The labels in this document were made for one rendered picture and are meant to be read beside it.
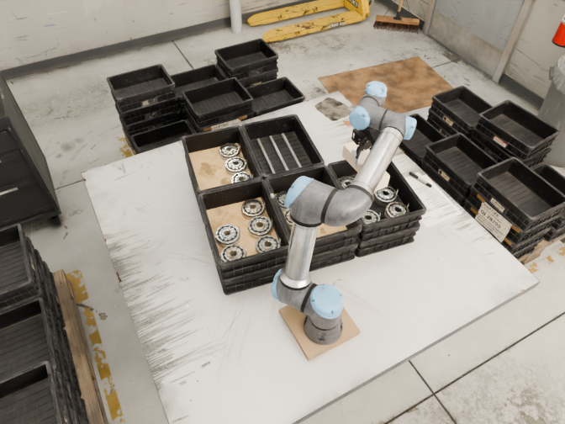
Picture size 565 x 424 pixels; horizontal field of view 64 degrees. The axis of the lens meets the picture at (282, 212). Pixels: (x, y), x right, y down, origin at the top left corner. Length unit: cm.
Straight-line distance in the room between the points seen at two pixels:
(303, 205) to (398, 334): 75
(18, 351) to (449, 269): 196
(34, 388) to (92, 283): 94
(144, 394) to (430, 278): 153
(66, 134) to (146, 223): 199
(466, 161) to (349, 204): 188
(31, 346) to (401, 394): 180
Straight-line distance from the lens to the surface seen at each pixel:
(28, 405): 218
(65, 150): 392
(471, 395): 267
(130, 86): 352
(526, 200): 289
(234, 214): 201
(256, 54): 375
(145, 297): 198
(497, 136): 316
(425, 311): 197
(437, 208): 233
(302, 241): 148
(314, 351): 178
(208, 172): 221
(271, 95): 347
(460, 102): 367
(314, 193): 137
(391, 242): 207
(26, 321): 251
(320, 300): 161
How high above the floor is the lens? 235
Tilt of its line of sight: 49 degrees down
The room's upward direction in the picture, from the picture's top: 1 degrees clockwise
